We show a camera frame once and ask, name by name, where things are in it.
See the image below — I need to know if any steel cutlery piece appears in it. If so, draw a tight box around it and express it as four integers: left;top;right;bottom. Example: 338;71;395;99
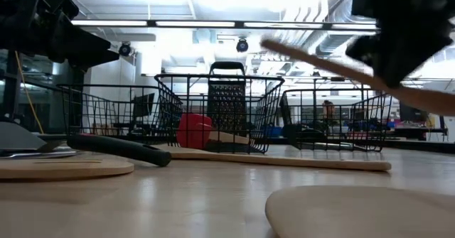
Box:
0;151;77;160

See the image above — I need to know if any black vertical post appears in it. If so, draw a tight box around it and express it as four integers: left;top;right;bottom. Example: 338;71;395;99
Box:
0;49;21;124

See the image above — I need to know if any black computer monitor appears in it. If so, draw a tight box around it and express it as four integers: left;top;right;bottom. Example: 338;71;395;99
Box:
132;92;156;120
398;102;429;124

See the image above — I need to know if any person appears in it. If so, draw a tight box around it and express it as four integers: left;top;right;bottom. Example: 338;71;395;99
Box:
319;99;338;124

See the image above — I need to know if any black box grater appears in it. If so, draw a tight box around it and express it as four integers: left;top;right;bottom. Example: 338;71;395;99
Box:
207;61;247;136

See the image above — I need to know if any yellow cable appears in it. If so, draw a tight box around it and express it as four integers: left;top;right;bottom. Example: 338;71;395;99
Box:
14;50;44;135

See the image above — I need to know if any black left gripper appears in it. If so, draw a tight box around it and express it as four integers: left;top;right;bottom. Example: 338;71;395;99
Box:
0;0;120;70

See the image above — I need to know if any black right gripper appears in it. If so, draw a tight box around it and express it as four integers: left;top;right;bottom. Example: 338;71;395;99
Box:
346;0;455;89

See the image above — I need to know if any overhead light bar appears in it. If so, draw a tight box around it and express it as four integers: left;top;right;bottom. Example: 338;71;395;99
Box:
70;19;380;31

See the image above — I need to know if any wooden slotted spoon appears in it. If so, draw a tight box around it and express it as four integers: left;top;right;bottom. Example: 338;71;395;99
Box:
0;158;135;180

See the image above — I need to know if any black wire basket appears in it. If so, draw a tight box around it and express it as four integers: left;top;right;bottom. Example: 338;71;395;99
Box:
279;87;394;153
154;73;285;154
58;84;184;145

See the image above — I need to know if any dark office desk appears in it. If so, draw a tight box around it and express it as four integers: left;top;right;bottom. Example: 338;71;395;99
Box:
387;126;449;141

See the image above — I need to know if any wooden spork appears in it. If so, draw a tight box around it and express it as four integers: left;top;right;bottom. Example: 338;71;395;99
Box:
152;144;392;173

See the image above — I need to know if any blue storage bin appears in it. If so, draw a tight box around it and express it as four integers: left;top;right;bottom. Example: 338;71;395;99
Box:
264;125;284;138

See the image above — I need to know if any wooden turner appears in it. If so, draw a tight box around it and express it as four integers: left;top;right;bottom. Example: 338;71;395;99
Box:
264;184;455;238

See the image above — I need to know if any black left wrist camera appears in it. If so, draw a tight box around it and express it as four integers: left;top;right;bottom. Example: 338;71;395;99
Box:
39;0;80;21

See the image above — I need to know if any black table frame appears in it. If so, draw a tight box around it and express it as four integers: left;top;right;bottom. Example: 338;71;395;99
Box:
383;138;455;153

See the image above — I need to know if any black spatula with red button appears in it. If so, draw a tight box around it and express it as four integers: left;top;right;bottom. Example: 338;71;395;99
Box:
0;120;172;168

